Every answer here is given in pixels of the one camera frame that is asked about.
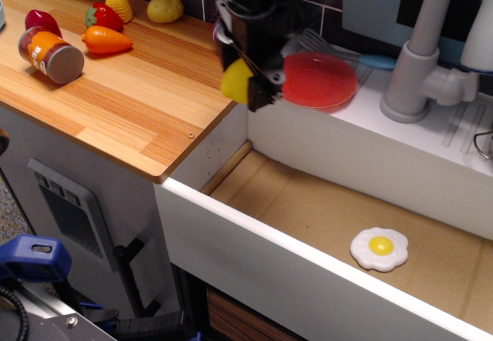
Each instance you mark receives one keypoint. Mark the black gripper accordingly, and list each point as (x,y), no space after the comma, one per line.
(258,39)

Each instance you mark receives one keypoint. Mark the yellow toy lemon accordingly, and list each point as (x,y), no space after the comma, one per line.
(235,81)

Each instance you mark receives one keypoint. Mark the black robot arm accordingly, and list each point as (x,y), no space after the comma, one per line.
(256,31)

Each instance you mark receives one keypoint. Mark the red plastic plate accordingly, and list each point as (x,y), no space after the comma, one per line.
(318,81)

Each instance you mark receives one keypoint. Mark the purple striped toy onion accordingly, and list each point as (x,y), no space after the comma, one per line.
(216,32)

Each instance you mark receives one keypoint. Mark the yellow toy potato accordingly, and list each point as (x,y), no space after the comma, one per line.
(164,11)

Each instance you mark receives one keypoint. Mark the yellow toy corn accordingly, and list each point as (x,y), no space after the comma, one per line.
(122,8)

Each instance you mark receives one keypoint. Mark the orange toy carrot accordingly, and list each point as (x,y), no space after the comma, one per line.
(102,40)

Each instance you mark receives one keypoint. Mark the red toy strawberry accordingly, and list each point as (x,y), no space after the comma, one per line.
(101,14)

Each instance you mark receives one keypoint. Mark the grey toy faucet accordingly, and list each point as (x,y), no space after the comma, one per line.
(417,76)

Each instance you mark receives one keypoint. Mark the orange labelled toy can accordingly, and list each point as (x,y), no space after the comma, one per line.
(51,55)

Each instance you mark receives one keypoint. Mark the grey toy oven door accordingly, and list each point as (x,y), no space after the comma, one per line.
(76,212)

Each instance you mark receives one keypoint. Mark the red toy pepper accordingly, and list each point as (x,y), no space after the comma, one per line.
(42,19)

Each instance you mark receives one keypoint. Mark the toy fried egg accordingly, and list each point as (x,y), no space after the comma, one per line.
(380,249)

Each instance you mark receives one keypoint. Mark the white bottle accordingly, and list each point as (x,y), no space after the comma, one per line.
(477,52)

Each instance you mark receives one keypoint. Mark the blue clamp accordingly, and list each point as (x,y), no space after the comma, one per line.
(35,259)

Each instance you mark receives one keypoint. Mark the grey spatula blue handle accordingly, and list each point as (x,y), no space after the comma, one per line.
(310,41)

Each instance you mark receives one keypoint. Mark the black oven door handle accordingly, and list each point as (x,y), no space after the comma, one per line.
(124,255)

